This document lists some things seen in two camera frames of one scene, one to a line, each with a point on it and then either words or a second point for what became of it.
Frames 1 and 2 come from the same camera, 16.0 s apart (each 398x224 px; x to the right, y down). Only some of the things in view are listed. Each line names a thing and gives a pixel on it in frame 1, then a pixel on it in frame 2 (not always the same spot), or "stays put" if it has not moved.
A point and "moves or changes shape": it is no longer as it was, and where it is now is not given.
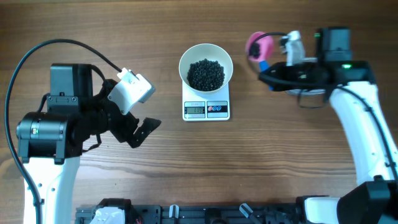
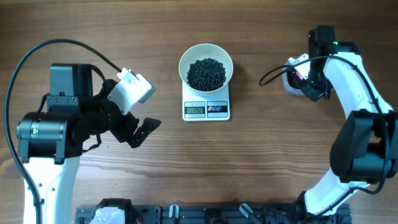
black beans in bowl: (206, 75) stays put
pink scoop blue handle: (267, 50) moves or changes shape
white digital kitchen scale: (206, 106) stays put
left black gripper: (125, 132) stays put
